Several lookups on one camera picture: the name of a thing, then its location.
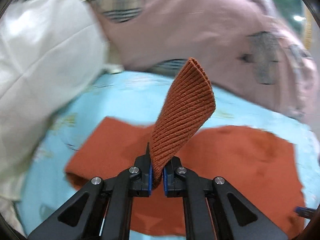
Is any pink plaid-heart duvet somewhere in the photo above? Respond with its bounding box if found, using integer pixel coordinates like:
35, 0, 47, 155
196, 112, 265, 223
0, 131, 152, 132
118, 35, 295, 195
88, 0, 319, 124

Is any cream yellow pillow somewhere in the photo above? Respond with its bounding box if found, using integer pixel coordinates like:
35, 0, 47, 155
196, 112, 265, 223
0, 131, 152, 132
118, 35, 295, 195
1, 0, 123, 201

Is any light blue floral quilt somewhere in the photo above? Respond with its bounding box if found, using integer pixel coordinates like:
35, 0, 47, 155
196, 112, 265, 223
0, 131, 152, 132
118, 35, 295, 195
15, 72, 319, 233

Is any orange knit sweater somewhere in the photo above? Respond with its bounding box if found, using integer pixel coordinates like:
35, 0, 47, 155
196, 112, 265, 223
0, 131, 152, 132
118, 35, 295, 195
65, 59, 304, 238

